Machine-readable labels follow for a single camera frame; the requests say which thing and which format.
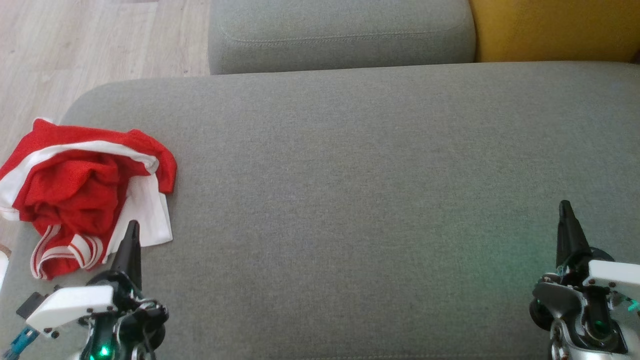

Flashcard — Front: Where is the red and white garment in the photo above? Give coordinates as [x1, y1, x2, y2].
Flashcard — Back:
[0, 118, 178, 280]

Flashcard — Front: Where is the grey fabric sofa seat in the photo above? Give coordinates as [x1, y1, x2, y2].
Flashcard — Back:
[0, 61, 640, 360]

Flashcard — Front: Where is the yellow sofa backrest cushion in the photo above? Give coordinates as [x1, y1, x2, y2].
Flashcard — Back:
[469, 0, 640, 64]

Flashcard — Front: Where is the grey sofa seat cushion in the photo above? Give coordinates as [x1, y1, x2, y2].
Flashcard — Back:
[207, 0, 476, 76]

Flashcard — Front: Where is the teal cable connector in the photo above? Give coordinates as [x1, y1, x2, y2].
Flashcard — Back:
[4, 327, 42, 360]

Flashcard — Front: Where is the small white object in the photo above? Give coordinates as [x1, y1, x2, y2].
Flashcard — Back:
[0, 244, 12, 292]

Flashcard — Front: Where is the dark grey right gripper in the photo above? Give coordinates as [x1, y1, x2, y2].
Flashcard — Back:
[530, 200, 630, 354]

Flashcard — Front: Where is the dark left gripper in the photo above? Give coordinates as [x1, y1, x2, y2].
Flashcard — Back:
[82, 220, 169, 360]

